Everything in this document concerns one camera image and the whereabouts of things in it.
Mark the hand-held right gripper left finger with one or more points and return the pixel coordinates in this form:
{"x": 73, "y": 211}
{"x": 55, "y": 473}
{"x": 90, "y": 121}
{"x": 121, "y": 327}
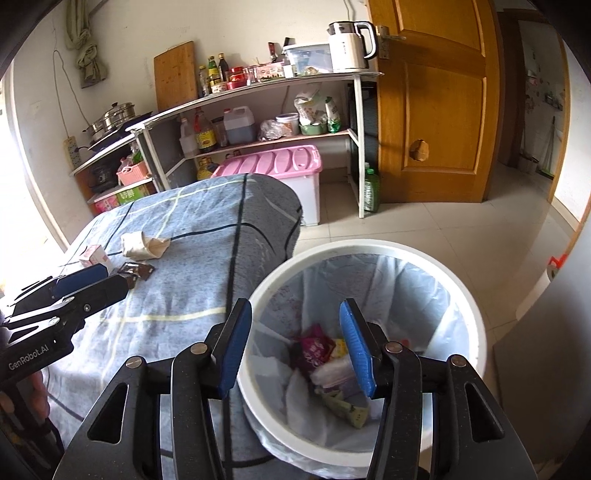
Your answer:
{"x": 235, "y": 350}

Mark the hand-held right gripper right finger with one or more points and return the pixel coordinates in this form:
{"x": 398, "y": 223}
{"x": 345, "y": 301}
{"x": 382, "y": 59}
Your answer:
{"x": 358, "y": 350}

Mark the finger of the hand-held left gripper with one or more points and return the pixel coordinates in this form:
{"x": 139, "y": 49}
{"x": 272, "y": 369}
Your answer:
{"x": 78, "y": 277}
{"x": 106, "y": 290}

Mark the brown snack wrapper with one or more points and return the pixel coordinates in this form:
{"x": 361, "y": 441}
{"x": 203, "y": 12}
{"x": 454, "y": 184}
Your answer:
{"x": 138, "y": 271}

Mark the purple snack packet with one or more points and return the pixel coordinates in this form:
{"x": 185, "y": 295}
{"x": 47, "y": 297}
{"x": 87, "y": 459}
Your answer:
{"x": 316, "y": 348}

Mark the beige packet with green print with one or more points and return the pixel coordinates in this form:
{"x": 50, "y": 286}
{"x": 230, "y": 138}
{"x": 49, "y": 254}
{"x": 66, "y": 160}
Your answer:
{"x": 353, "y": 413}

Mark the white plastic trash bin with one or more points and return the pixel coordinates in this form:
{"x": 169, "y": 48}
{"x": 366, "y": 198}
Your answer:
{"x": 461, "y": 323}

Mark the person's left hand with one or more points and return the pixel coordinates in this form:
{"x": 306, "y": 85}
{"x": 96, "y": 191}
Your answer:
{"x": 39, "y": 392}

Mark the yellow snack packet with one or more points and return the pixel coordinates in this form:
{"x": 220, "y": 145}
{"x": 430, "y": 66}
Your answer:
{"x": 340, "y": 348}

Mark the red white carton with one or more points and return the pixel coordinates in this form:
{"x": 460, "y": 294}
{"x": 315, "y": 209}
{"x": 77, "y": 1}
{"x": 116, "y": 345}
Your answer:
{"x": 94, "y": 256}

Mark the beige paper packet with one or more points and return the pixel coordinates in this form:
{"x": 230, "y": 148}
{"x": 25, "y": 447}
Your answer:
{"x": 138, "y": 244}

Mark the red green cardboard box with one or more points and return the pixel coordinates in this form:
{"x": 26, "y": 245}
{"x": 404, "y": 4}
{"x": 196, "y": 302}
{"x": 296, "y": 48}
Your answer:
{"x": 124, "y": 197}

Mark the window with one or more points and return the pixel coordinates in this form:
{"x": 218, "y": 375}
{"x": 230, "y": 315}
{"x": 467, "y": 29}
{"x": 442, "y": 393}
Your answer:
{"x": 11, "y": 207}

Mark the black rice cooker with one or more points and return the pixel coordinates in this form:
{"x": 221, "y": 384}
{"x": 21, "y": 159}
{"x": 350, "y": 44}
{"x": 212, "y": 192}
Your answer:
{"x": 99, "y": 177}

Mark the pink plastic basket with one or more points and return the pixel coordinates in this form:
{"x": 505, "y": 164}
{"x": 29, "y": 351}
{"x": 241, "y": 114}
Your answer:
{"x": 134, "y": 176}

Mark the white power strip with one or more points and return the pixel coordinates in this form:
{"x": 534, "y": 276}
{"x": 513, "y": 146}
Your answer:
{"x": 71, "y": 152}

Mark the low white shelf rack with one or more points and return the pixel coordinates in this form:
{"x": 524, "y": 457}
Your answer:
{"x": 106, "y": 153}

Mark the white metal shelf rack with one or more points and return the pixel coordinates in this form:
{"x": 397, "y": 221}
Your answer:
{"x": 157, "y": 147}

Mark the yellow oil bottle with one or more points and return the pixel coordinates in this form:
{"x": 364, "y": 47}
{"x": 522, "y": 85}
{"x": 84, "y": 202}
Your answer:
{"x": 205, "y": 168}

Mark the green plastic bottle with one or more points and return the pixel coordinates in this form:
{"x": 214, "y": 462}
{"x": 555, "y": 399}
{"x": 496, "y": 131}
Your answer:
{"x": 371, "y": 189}

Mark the steel steamer pot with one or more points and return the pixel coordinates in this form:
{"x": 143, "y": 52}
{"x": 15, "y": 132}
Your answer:
{"x": 115, "y": 117}

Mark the white plastic jug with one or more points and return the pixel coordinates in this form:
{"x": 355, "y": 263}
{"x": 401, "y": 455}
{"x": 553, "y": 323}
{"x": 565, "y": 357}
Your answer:
{"x": 187, "y": 141}

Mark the oil bottle red label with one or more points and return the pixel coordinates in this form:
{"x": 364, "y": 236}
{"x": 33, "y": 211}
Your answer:
{"x": 204, "y": 136}

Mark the storage box with pink lid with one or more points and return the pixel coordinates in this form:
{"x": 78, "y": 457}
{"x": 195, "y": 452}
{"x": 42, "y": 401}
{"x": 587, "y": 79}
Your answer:
{"x": 272, "y": 161}

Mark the dark glass jar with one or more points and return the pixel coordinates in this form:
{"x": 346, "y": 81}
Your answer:
{"x": 219, "y": 134}

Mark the large dark liquid jug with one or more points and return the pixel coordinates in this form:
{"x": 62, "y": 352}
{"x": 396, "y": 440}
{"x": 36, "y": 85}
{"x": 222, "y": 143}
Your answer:
{"x": 240, "y": 127}

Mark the red white object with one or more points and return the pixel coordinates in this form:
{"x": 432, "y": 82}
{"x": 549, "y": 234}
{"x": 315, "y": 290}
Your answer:
{"x": 556, "y": 263}

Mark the hanging green cloth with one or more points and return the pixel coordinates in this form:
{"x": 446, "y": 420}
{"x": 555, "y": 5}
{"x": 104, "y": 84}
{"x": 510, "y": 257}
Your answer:
{"x": 87, "y": 55}

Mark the crumpled clear plastic bag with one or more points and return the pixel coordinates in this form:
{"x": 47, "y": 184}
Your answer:
{"x": 270, "y": 130}

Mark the wooden cutting board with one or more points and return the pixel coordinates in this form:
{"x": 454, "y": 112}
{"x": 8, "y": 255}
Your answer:
{"x": 175, "y": 76}

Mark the green plastic bowl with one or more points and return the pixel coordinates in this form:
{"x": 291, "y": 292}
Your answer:
{"x": 314, "y": 130}

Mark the clear sauce bottle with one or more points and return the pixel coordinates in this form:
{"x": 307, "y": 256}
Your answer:
{"x": 203, "y": 82}

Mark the white plastic tub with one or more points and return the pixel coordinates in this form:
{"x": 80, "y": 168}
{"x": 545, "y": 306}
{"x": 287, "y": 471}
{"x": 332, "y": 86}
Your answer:
{"x": 287, "y": 124}

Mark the green food packet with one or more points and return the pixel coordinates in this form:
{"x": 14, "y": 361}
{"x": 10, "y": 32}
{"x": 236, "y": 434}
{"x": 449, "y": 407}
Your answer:
{"x": 333, "y": 115}

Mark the green bottle yellow label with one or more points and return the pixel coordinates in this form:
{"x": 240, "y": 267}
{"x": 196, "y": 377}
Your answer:
{"x": 213, "y": 74}

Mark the white printed food bag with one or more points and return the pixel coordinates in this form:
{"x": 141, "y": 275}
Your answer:
{"x": 308, "y": 108}

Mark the wooden door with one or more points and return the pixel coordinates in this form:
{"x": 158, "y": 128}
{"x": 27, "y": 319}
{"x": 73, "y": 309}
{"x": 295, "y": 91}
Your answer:
{"x": 434, "y": 115}

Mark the red jar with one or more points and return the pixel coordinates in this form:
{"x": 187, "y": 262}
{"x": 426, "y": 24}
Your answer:
{"x": 236, "y": 78}

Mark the dark sauce bottle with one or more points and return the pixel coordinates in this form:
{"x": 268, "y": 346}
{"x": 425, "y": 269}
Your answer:
{"x": 224, "y": 69}

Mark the pink knife holder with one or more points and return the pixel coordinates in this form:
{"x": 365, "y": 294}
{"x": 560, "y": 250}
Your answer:
{"x": 270, "y": 71}

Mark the mop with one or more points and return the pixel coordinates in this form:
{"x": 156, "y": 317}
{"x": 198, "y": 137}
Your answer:
{"x": 549, "y": 143}

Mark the clear plastic storage box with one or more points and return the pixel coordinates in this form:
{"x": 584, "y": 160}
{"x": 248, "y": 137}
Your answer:
{"x": 307, "y": 57}

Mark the white electric kettle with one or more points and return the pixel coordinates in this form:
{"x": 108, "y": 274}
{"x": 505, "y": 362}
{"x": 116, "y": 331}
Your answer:
{"x": 348, "y": 46}

